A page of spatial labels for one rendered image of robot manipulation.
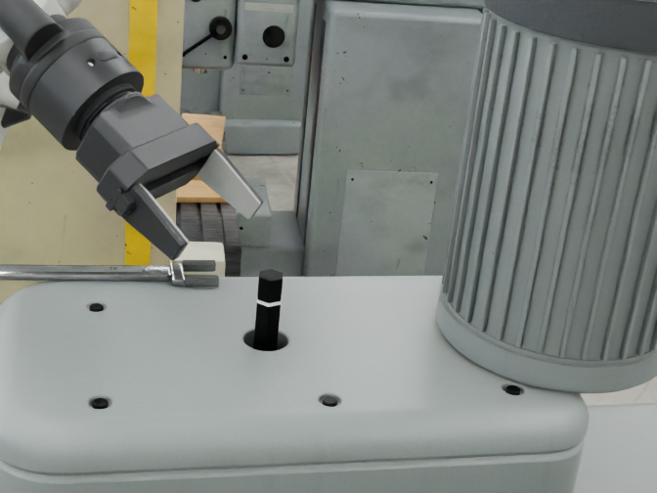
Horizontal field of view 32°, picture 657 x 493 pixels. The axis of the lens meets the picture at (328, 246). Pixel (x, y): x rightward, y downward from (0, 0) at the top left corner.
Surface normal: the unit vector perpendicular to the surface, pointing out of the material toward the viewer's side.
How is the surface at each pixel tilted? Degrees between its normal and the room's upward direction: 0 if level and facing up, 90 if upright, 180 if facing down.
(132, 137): 30
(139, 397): 0
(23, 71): 84
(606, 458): 0
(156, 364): 0
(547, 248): 90
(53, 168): 90
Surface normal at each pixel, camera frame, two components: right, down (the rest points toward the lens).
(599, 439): 0.09, -0.90
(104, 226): 0.20, 0.43
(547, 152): -0.51, 0.33
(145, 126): 0.51, -0.64
